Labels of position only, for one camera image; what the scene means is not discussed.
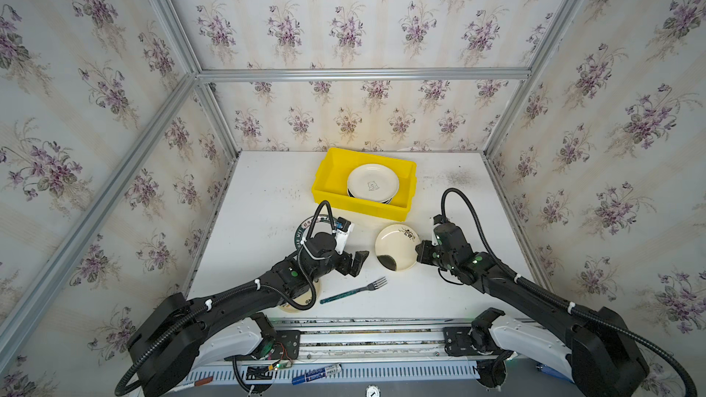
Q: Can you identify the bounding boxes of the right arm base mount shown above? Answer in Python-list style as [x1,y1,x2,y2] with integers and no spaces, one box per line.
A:
[442,308,514,390]

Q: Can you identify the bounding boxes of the green-handled fork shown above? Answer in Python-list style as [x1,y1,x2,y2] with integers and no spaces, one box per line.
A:
[319,278,388,304]

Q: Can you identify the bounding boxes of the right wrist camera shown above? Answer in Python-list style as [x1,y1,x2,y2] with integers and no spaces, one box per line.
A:
[434,222,473,259]

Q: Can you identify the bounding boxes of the red white marker pen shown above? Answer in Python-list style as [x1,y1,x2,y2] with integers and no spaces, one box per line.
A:
[170,376,214,393]

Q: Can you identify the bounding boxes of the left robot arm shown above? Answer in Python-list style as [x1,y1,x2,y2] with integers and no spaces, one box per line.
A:
[114,216,370,396]

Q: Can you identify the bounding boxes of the teal patterned plate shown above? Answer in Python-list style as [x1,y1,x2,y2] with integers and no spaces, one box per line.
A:
[347,190,393,204]

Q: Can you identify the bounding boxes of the cream plate with dark leaf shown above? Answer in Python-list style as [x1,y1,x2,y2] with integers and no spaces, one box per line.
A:
[374,223,421,272]

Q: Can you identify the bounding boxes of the yellow plastic bin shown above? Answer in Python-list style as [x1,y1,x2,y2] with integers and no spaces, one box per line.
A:
[312,148,417,222]

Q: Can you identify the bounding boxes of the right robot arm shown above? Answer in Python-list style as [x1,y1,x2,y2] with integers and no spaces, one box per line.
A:
[416,187,698,396]

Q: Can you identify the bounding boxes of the green text-rimmed white plate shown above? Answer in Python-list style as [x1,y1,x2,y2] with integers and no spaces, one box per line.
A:
[294,214,330,251]

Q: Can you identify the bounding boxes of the cream floral plate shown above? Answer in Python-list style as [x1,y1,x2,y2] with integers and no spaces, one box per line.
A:
[279,279,322,314]

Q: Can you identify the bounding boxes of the blue marker pen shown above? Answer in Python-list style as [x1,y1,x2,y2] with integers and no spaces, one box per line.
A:
[292,364,342,385]

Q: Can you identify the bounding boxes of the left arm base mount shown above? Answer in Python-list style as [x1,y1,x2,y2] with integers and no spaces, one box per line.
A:
[231,312,302,396]

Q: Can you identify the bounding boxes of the plain cream plate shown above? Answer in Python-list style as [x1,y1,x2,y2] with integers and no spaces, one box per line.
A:
[347,164,400,200]

